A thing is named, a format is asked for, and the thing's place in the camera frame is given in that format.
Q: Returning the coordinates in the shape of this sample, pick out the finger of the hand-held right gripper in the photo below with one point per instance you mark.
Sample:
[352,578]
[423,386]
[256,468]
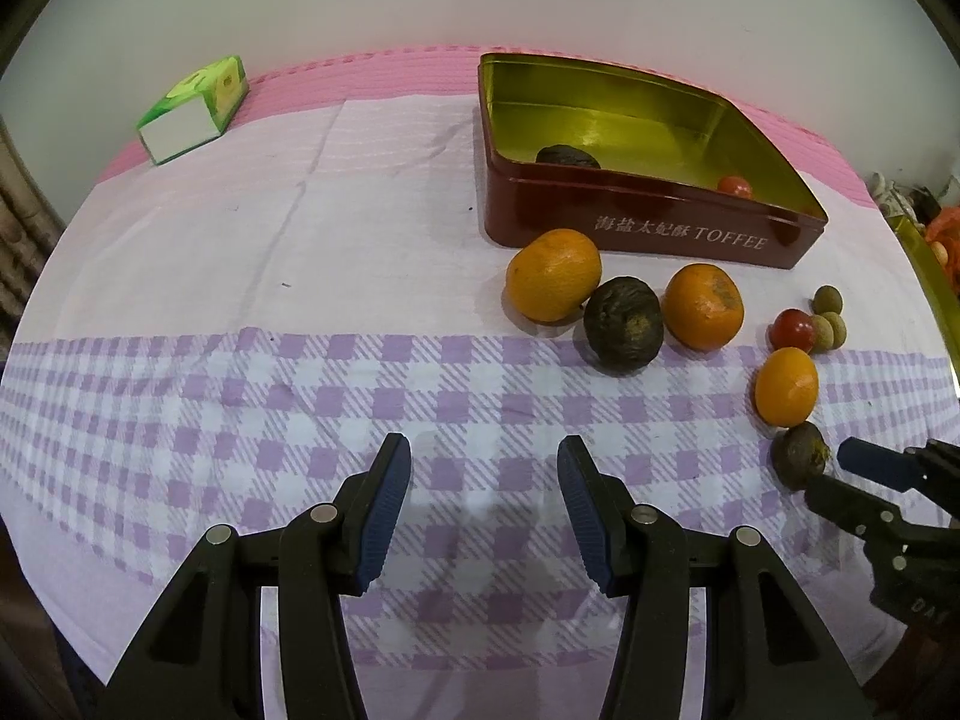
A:
[851,502]
[874,457]

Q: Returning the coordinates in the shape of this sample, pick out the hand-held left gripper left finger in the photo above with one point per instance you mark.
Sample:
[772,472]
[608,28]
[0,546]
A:
[386,510]

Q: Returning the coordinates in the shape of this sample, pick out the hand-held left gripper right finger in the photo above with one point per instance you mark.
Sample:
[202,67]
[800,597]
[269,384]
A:
[583,510]

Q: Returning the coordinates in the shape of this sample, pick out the small dark wrinkled fruit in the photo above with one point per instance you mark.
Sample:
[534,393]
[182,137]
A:
[799,454]

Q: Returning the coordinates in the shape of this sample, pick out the brown longan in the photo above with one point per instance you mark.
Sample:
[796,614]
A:
[827,298]
[831,332]

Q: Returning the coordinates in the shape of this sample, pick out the large dark wrinkled fruit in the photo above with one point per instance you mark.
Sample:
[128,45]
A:
[622,322]

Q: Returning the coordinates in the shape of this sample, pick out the orange mandarin with brown scar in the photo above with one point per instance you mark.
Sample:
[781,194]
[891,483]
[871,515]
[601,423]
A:
[705,306]

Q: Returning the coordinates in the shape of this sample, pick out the large orange mandarin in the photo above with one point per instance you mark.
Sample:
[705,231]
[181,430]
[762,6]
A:
[553,274]

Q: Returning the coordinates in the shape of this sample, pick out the red tin box gold inside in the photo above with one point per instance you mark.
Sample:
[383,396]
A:
[540,210]

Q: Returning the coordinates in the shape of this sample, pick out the small oval orange mandarin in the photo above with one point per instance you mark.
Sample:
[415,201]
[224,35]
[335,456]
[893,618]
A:
[786,386]

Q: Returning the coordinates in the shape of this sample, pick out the red cherry tomato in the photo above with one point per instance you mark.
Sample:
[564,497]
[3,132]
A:
[735,187]
[791,328]

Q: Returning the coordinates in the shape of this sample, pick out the gold tin lid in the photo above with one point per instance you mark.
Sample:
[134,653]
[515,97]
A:
[926,262]

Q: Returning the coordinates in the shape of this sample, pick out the orange plastic bag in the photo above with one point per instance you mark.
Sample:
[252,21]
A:
[946,240]

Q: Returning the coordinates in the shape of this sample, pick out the patterned snack packet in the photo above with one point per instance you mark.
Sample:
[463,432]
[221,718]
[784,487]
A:
[900,196]

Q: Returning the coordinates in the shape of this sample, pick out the pink and purple plaid tablecloth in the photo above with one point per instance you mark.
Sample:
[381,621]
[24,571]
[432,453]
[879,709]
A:
[300,240]

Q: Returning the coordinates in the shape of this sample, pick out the green and white tissue box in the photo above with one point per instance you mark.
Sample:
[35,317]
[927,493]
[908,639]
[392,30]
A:
[195,109]

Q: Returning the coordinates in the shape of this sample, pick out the brown patterned curtain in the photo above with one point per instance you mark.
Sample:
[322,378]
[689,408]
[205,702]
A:
[19,232]

